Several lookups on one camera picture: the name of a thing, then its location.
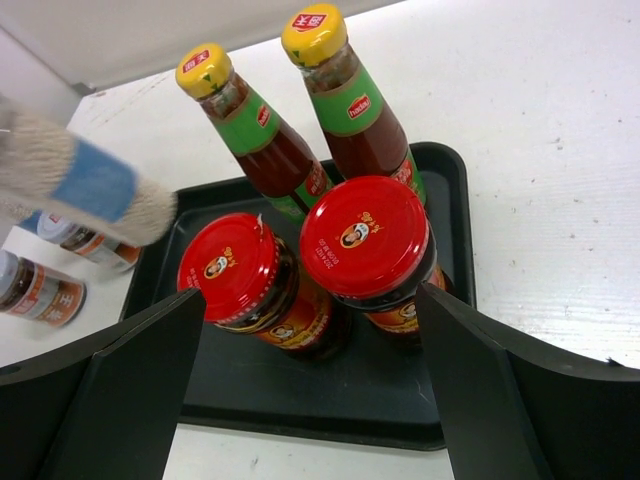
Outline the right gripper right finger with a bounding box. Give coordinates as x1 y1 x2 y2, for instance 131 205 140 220
415 283 639 479

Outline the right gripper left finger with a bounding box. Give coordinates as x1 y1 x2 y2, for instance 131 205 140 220
1 289 205 479

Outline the chili jar red lid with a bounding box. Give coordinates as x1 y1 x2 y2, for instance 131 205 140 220
299 176 454 349
176 213 352 361

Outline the small spice jar white lid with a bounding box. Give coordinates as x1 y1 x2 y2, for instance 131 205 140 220
36 212 141 272

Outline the tall peppercorn jar blue label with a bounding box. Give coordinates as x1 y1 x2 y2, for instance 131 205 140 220
1 96 177 246

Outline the sauce bottle yellow cap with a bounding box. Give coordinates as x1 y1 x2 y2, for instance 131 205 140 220
281 3 427 202
175 43 333 225

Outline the black plastic tray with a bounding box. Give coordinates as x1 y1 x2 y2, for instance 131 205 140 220
124 142 476 450

